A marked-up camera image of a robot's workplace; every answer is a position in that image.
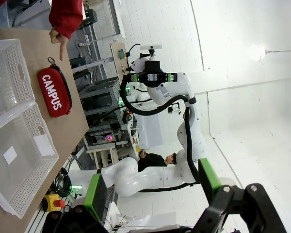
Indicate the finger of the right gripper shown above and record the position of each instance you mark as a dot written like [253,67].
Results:
[171,77]
[134,77]

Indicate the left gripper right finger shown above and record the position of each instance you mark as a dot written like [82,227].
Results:
[235,208]

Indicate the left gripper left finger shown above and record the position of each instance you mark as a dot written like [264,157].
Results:
[93,194]

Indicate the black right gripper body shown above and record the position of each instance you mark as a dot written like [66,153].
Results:
[152,65]

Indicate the red campus zipper pouch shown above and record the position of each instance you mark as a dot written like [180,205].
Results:
[51,97]

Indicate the person's left forearm red sleeve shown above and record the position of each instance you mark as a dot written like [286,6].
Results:
[65,17]

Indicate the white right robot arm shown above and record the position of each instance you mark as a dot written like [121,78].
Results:
[148,179]

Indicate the person's left hand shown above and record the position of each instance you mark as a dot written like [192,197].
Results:
[55,38]

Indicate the wooden task board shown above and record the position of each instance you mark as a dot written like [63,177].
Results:
[116,51]

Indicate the light wooden stool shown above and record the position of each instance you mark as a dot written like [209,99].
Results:
[103,155]

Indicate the grey metal equipment rack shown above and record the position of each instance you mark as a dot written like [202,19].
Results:
[99,97]

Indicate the yellow emergency stop box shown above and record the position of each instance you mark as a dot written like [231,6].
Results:
[49,200]

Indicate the white task board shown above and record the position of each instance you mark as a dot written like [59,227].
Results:
[133,136]

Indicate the background person in black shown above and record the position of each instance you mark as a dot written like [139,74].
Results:
[151,161]

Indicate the white perforated plastic basket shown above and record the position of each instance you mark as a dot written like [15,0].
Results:
[26,189]
[12,55]

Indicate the dark grey machine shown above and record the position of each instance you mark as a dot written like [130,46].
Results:
[89,17]

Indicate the white ceiling lamp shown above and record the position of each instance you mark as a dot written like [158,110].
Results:
[262,52]

